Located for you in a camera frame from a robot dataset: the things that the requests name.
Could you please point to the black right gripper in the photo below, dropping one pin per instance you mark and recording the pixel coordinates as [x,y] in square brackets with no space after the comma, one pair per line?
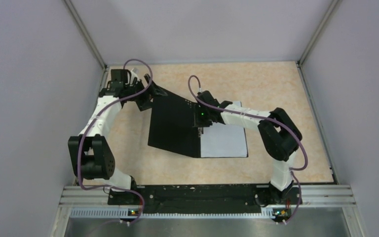
[199,122]

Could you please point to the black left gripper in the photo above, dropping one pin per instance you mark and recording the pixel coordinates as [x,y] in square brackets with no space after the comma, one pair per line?
[153,91]

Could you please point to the metal folder clip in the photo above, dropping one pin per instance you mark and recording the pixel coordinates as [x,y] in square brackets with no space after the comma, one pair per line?
[200,131]

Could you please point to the white paper stack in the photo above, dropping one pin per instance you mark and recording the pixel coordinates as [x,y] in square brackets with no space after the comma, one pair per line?
[223,141]

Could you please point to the black file folder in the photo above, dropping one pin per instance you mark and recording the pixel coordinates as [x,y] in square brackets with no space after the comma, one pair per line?
[172,125]

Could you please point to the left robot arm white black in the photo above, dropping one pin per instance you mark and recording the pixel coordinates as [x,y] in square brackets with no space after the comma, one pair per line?
[91,156]

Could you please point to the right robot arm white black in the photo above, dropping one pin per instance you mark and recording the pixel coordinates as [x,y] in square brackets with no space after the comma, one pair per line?
[279,134]

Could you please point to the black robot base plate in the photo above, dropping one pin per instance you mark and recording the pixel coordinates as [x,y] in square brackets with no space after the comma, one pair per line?
[206,199]

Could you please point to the aluminium frame rail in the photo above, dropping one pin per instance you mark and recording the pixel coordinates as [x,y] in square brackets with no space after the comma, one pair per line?
[94,203]

